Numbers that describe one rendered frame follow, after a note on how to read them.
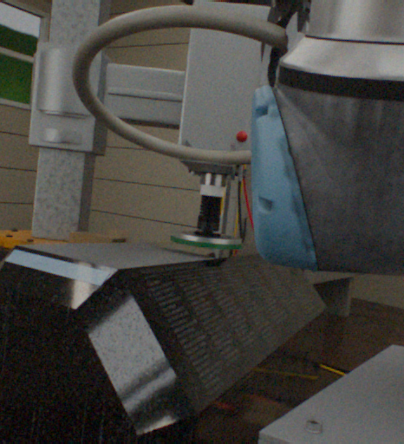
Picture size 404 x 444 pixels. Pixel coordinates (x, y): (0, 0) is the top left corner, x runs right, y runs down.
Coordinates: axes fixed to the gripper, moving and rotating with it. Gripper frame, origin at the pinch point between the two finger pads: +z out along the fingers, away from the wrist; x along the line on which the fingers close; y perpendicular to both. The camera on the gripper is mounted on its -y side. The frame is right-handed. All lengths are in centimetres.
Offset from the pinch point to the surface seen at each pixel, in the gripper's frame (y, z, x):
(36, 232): 2, -13, 169
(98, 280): -3, 23, 60
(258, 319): 49, 21, 73
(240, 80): 27, -41, 60
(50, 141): -4, -46, 152
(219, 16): -10.4, -5.1, 0.9
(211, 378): 25, 40, 52
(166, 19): -16.5, -4.5, 5.5
